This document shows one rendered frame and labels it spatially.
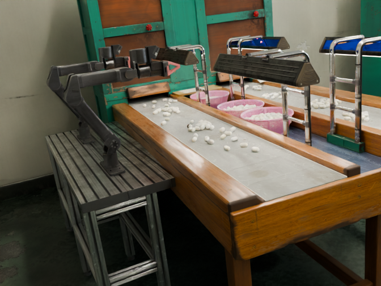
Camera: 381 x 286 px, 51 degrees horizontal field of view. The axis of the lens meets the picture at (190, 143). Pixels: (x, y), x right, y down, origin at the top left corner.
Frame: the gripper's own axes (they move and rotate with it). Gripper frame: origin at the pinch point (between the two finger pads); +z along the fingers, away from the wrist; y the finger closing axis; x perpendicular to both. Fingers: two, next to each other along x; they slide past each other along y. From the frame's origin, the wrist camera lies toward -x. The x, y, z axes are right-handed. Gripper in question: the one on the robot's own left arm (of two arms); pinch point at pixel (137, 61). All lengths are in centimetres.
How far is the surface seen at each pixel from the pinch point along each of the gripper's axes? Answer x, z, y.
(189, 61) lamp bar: 0.2, 15.0, -40.4
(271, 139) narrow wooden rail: 30, 22, -100
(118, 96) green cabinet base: 25.6, -4.5, 39.2
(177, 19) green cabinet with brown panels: -22, 44, 37
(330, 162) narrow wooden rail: 30, 19, -136
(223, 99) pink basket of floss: 31, 52, -7
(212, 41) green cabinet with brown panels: -5, 70, 35
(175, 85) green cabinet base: 24, 38, 36
